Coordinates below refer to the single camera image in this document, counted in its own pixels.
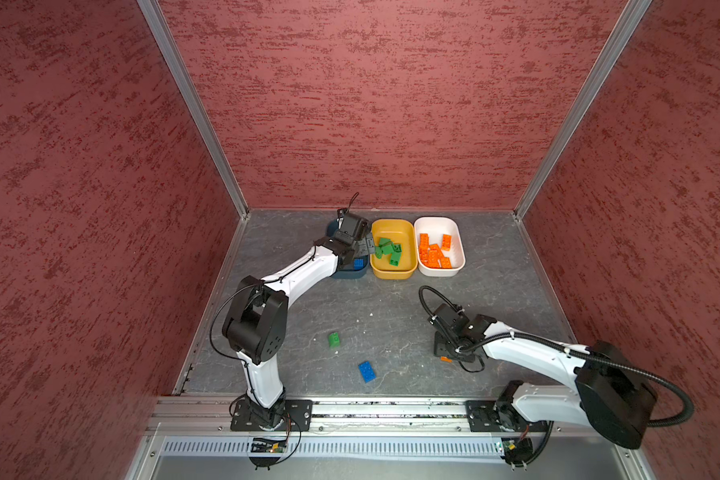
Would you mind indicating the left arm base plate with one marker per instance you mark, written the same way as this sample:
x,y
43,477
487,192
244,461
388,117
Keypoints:
x,y
247,416

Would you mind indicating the teal plastic bin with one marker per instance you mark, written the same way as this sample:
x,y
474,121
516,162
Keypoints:
x,y
347,273

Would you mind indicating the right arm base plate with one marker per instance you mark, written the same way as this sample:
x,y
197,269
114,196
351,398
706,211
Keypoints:
x,y
489,416

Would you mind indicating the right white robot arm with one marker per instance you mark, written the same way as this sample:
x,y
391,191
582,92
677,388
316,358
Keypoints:
x,y
589,390

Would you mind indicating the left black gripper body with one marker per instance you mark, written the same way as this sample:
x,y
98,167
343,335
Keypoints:
x,y
363,246

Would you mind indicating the white plastic bin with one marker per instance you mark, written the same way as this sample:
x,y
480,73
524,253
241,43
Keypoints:
x,y
436,227

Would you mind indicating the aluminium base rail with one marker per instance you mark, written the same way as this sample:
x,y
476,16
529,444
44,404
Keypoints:
x,y
374,428

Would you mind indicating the yellow plastic bin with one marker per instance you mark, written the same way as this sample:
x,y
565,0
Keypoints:
x,y
399,232

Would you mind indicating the aluminium corner post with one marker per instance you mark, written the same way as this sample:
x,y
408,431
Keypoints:
x,y
621,33
168,47

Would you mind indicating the aluminium corner post right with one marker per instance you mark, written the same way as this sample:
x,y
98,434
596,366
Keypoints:
x,y
621,33

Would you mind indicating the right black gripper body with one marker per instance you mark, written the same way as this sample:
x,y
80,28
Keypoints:
x,y
445,346

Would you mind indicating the aluminium corner post left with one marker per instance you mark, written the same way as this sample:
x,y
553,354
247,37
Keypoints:
x,y
168,47

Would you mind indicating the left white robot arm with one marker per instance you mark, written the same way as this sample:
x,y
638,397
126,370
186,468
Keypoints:
x,y
256,322

